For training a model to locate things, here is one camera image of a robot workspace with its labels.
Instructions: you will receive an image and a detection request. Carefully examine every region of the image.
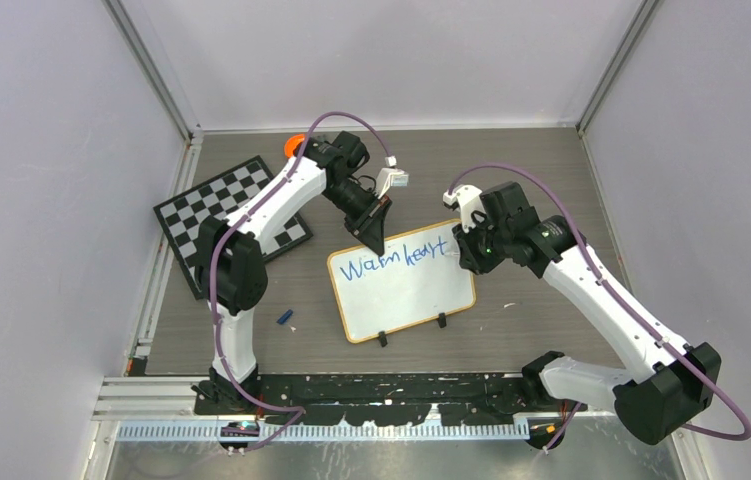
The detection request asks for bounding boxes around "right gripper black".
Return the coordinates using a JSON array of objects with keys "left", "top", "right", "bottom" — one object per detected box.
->
[{"left": 453, "top": 211, "right": 512, "bottom": 274}]

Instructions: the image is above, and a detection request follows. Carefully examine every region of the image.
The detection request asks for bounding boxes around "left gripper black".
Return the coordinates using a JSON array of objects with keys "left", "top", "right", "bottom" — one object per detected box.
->
[{"left": 324, "top": 180, "right": 394, "bottom": 257}]

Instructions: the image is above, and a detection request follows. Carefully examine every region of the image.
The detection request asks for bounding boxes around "yellow framed whiteboard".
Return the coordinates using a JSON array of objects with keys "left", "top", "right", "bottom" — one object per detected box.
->
[{"left": 326, "top": 219, "right": 477, "bottom": 344}]

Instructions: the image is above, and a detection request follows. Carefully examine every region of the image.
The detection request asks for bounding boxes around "blue marker cap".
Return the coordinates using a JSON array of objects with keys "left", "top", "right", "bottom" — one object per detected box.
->
[{"left": 276, "top": 309, "right": 294, "bottom": 325}]

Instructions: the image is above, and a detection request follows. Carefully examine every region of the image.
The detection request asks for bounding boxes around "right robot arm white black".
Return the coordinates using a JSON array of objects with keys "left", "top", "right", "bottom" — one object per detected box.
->
[{"left": 443, "top": 181, "right": 721, "bottom": 445}]

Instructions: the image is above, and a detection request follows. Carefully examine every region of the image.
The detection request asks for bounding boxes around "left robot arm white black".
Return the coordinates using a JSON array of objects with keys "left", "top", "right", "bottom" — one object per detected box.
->
[{"left": 195, "top": 132, "right": 391, "bottom": 414}]

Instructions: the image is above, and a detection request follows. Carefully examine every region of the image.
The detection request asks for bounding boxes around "orange curved block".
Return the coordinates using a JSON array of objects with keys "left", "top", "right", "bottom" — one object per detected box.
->
[{"left": 283, "top": 134, "right": 306, "bottom": 158}]

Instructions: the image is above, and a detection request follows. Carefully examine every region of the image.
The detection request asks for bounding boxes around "black white checkerboard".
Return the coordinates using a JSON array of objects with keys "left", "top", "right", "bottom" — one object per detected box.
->
[{"left": 152, "top": 156, "right": 314, "bottom": 299}]

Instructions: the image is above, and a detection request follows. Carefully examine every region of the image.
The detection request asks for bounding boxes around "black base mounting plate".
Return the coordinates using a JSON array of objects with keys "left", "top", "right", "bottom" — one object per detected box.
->
[{"left": 192, "top": 373, "right": 575, "bottom": 427}]

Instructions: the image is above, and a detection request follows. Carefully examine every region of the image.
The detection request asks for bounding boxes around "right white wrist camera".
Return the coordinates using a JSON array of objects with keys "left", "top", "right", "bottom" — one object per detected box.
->
[{"left": 442, "top": 184, "right": 487, "bottom": 232}]

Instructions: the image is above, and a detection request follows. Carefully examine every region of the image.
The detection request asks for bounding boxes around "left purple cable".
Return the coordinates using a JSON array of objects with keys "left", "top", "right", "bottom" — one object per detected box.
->
[{"left": 207, "top": 111, "right": 397, "bottom": 452}]

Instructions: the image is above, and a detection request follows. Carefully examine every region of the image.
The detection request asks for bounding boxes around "purple cable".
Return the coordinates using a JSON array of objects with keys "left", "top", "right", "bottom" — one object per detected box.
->
[
  {"left": 446, "top": 162, "right": 751, "bottom": 452},
  {"left": 207, "top": 111, "right": 397, "bottom": 452}
]

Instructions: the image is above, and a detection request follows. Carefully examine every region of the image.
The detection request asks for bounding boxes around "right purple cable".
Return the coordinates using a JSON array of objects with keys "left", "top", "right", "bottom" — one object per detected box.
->
[{"left": 446, "top": 162, "right": 751, "bottom": 452}]

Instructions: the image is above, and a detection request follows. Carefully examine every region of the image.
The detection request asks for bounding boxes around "aluminium frame rail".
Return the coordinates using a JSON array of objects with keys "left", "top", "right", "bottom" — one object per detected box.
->
[{"left": 101, "top": 0, "right": 204, "bottom": 144}]

